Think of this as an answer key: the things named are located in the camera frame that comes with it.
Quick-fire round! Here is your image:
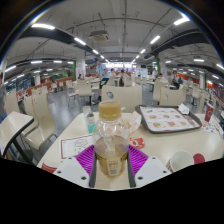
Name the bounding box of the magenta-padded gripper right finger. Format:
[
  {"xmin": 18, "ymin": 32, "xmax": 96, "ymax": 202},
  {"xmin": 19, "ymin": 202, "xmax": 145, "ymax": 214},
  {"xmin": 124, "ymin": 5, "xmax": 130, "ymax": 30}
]
[{"xmin": 126, "ymin": 144, "xmax": 172, "ymax": 189}]

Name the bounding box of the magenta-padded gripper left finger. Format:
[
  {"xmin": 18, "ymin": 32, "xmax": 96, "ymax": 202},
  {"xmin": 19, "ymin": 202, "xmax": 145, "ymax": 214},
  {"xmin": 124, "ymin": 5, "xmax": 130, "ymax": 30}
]
[{"xmin": 53, "ymin": 144, "xmax": 98, "ymax": 189}]

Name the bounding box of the clear tea drink bottle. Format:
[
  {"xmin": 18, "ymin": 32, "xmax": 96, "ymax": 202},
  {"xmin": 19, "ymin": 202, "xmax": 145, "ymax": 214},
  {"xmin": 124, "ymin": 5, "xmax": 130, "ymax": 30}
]
[{"xmin": 91, "ymin": 100, "xmax": 130, "ymax": 178}]

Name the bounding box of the white card with red border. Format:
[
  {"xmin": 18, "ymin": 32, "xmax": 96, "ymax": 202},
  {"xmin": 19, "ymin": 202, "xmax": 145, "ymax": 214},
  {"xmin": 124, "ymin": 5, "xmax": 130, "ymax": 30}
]
[{"xmin": 59, "ymin": 134, "xmax": 94, "ymax": 160}]

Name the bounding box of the red sauce packet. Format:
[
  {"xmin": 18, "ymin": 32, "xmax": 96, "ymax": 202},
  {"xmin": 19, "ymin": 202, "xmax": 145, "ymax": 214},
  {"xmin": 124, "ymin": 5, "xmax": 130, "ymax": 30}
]
[{"xmin": 129, "ymin": 137, "xmax": 146, "ymax": 149}]

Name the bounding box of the white striped cup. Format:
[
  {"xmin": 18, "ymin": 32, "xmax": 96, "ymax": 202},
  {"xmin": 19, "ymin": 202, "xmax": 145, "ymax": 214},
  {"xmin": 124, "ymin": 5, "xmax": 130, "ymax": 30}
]
[{"xmin": 165, "ymin": 150, "xmax": 195, "ymax": 174}]

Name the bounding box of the small clear teal bottle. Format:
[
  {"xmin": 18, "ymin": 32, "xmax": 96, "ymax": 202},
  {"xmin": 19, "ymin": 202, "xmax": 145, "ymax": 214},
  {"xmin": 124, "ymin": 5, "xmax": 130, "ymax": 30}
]
[{"xmin": 83, "ymin": 105, "xmax": 96, "ymax": 134}]

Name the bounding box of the brown food tray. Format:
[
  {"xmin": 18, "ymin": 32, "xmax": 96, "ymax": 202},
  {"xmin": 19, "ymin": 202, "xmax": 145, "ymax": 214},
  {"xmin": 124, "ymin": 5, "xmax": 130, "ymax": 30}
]
[{"xmin": 134, "ymin": 104, "xmax": 203, "ymax": 134}]

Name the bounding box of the printed paper tray liner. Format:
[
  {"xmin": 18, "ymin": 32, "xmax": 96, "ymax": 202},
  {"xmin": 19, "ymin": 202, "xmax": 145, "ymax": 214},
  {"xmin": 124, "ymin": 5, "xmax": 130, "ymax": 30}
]
[{"xmin": 139, "ymin": 105, "xmax": 198, "ymax": 131}]

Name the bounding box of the group of beige chairs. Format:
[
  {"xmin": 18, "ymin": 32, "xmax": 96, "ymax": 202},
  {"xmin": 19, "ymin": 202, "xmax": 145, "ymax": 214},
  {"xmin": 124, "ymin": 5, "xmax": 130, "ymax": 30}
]
[{"xmin": 3, "ymin": 74, "xmax": 224, "ymax": 151}]

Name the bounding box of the beige chair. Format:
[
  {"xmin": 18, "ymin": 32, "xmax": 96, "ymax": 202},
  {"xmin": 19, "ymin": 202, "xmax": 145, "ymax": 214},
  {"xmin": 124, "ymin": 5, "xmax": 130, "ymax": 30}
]
[
  {"xmin": 159, "ymin": 85, "xmax": 188, "ymax": 107},
  {"xmin": 100, "ymin": 84, "xmax": 144, "ymax": 113}
]

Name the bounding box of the beige black-edged table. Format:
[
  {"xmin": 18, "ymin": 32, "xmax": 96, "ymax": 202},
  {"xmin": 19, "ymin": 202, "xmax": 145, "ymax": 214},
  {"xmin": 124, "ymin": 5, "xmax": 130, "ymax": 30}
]
[{"xmin": 0, "ymin": 110, "xmax": 35, "ymax": 158}]

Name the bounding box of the ceiling air conditioner unit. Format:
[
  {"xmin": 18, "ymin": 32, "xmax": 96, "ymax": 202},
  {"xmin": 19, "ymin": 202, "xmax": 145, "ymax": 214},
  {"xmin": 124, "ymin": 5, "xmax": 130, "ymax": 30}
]
[{"xmin": 89, "ymin": 30, "xmax": 110, "ymax": 43}]

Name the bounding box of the group of ceiling lights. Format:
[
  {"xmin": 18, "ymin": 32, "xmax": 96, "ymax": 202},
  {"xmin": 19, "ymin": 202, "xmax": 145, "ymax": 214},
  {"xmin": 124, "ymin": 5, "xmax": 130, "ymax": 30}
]
[{"xmin": 0, "ymin": 14, "xmax": 224, "ymax": 88}]

